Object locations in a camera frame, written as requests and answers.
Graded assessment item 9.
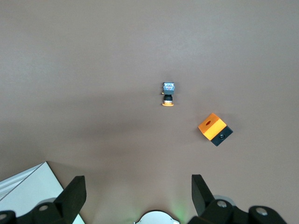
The white drawer cabinet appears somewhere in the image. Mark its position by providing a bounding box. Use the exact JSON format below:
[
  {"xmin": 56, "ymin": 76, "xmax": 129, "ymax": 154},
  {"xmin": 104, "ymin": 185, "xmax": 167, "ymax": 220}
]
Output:
[{"xmin": 0, "ymin": 161, "xmax": 86, "ymax": 224}]

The orange push button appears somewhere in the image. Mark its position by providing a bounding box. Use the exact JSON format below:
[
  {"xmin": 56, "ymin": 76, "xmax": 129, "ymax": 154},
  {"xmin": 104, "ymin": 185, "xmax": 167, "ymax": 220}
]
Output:
[{"xmin": 160, "ymin": 81, "xmax": 176, "ymax": 107}]

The orange and black button box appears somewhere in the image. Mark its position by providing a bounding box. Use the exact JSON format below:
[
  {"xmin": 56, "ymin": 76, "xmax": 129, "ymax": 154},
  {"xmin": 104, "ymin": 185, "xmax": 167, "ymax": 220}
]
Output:
[{"xmin": 198, "ymin": 112, "xmax": 234, "ymax": 147}]

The brown table mat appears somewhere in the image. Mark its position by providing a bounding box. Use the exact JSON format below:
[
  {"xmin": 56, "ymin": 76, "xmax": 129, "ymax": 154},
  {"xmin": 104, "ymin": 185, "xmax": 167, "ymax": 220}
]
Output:
[{"xmin": 0, "ymin": 0, "xmax": 299, "ymax": 224}]

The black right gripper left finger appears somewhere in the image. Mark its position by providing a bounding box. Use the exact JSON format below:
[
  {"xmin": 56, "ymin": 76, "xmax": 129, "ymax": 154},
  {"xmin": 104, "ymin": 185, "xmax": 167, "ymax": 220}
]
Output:
[{"xmin": 0, "ymin": 176, "xmax": 87, "ymax": 224}]

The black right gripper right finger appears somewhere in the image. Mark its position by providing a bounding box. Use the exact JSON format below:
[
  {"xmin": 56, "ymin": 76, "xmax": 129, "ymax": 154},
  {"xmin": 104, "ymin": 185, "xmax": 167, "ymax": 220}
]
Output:
[{"xmin": 188, "ymin": 174, "xmax": 289, "ymax": 224}]

